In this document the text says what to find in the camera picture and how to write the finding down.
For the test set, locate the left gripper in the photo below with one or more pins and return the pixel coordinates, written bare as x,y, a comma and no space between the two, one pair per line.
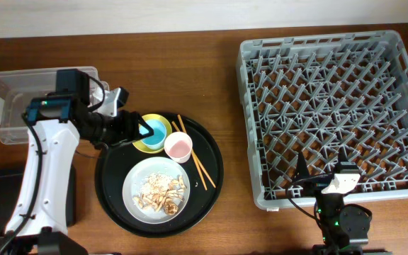
129,130

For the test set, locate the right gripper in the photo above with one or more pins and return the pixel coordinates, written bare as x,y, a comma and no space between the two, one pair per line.
316,183

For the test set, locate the yellow-green bowl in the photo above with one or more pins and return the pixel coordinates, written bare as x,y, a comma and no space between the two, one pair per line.
152,116

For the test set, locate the blue cup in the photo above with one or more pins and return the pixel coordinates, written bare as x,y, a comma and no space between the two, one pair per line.
156,141

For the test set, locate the wooden chopstick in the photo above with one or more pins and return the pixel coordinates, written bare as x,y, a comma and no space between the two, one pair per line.
191,156
199,165

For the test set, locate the pink cup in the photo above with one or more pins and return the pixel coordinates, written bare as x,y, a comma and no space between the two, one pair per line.
178,146

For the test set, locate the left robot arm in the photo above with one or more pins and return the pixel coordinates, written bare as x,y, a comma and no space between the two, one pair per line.
56,123

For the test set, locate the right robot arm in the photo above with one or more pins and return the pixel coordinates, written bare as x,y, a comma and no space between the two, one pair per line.
344,226

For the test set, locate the grey dishwasher rack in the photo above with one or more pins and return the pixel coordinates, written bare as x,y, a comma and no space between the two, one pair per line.
318,93

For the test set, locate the grey plate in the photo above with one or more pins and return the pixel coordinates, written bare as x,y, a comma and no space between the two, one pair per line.
133,182

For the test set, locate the food scraps on plate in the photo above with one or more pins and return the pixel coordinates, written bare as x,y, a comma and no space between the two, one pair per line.
161,192

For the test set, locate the round black tray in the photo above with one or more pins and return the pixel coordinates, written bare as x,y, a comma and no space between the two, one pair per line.
114,164

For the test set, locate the clear plastic bin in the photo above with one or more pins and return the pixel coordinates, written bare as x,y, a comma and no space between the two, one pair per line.
18,88

